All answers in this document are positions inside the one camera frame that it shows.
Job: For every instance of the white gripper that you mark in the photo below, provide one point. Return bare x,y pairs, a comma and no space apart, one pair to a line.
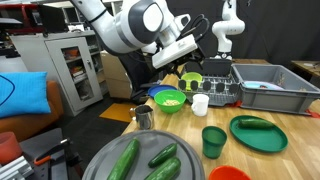
175,51

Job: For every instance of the yellow plastic bowl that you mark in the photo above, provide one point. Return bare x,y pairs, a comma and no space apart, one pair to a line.
191,77

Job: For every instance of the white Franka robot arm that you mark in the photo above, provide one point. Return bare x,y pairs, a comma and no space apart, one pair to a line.
116,30

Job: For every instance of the green plastic bowl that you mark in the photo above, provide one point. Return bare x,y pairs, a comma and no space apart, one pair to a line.
170,109

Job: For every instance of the orange plastic bowl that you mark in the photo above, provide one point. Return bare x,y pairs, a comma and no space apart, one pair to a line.
230,174

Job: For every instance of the blue plastic plate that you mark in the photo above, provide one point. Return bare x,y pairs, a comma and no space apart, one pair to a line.
156,90

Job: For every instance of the pale food pieces pile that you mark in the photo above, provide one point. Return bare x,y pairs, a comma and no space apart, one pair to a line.
171,102

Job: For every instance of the white mug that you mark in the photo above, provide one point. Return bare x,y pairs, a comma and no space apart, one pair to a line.
200,105

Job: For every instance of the black office chair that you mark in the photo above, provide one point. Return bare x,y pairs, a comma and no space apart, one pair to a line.
138,78

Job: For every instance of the steel milk pitcher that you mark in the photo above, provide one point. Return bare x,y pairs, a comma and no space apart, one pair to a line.
145,118

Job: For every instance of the plain tan cardboard box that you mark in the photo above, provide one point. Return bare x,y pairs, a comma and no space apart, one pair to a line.
113,76

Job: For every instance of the light blue plate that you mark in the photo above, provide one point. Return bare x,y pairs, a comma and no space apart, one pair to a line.
261,85

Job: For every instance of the round grey tray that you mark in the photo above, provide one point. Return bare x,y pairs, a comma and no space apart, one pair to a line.
150,140

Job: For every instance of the yellow floor mat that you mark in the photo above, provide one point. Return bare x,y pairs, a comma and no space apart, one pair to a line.
115,113

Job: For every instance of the green plastic cup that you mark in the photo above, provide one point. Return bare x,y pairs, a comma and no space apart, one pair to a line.
214,145

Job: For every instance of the dark cucumber on plate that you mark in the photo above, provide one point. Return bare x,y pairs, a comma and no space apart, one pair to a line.
256,123

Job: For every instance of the small green cucumber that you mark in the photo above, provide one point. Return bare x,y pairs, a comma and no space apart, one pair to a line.
163,155

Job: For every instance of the grey plastic bin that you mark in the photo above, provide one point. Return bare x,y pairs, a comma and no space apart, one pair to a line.
273,100

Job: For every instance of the green plastic plate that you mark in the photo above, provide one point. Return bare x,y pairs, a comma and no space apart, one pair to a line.
260,140

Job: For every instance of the medium green cucumber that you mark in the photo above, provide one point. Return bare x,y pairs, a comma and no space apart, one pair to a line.
165,170

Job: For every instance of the long green cucumber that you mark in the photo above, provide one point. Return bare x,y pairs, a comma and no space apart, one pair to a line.
125,160

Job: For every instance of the wooden side table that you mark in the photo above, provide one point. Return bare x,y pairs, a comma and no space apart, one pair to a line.
306,66

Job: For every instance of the grey metal cabinet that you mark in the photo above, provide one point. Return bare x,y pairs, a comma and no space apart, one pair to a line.
56,73

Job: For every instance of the black cart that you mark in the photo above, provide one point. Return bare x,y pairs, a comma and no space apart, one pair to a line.
43,141

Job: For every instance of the blue pillow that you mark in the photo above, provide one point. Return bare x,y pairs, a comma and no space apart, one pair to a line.
23,95

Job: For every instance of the orange sofa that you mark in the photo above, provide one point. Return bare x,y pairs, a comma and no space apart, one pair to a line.
30,125

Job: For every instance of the red plastic cup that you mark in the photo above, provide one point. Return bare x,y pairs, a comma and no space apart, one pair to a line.
9,148

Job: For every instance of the aluminium extrusion bar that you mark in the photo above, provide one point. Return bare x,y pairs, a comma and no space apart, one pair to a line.
15,169

